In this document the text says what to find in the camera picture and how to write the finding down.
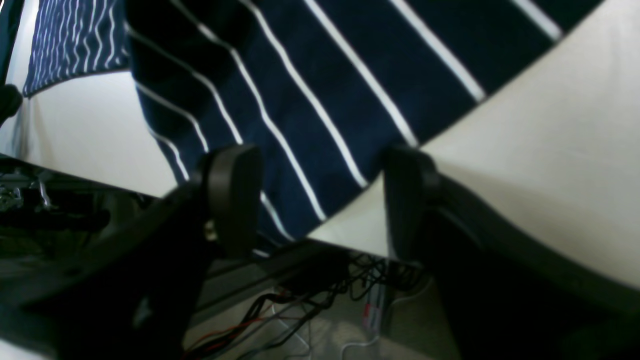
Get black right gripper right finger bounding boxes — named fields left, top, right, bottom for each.
left=382, top=145, right=640, bottom=360

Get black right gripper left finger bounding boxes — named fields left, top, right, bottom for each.
left=1, top=144, right=263, bottom=360

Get navy white striped T-shirt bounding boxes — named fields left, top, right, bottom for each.
left=23, top=0, right=601, bottom=244

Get tangled cables under table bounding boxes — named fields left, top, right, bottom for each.
left=182, top=252, right=431, bottom=360

